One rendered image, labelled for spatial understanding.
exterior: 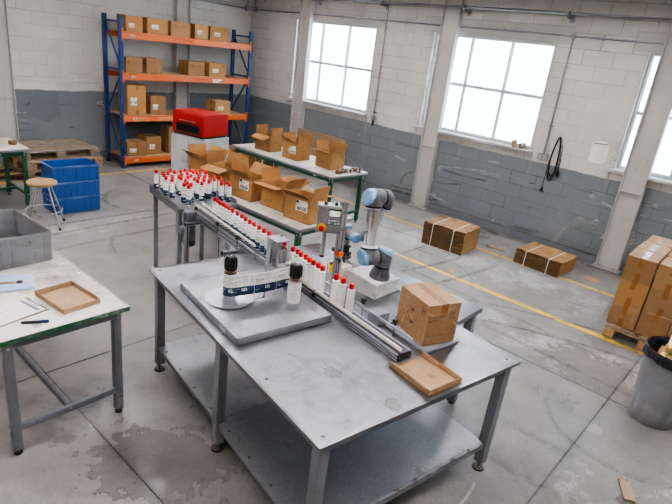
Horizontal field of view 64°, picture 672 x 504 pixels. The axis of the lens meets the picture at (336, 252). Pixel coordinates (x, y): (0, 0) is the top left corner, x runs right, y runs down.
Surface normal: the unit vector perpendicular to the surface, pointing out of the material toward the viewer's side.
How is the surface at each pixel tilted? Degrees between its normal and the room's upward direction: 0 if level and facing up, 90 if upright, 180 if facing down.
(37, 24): 90
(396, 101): 90
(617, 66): 90
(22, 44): 90
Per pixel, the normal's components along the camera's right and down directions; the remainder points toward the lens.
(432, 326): 0.44, 0.37
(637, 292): -0.63, 0.21
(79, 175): 0.72, 0.33
